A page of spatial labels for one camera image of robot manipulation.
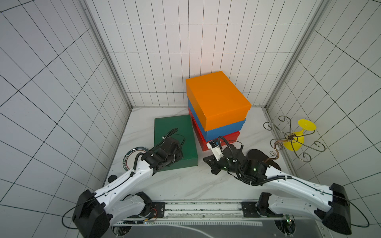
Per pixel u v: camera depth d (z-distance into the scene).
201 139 0.87
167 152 0.59
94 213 0.37
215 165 0.62
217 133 0.78
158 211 0.73
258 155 0.93
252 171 0.52
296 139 0.64
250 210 0.73
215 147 0.62
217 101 0.74
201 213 0.73
